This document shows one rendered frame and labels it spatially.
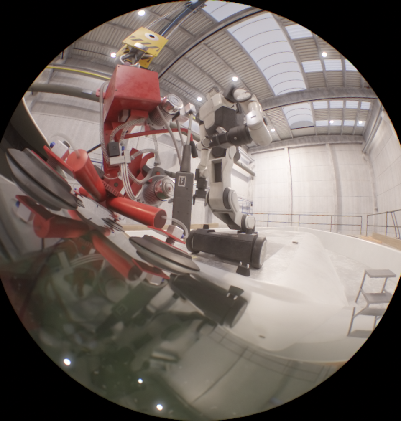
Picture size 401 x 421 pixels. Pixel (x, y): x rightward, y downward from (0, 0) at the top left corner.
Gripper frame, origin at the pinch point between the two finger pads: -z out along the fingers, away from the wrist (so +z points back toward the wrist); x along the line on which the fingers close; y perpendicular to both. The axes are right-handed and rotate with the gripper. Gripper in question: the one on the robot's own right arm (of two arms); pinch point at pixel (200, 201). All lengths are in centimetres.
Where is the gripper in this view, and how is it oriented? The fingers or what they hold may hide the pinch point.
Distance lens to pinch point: 113.8
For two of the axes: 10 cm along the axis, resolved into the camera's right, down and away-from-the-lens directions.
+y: 4.7, 0.8, -8.8
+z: 1.0, -9.9, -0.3
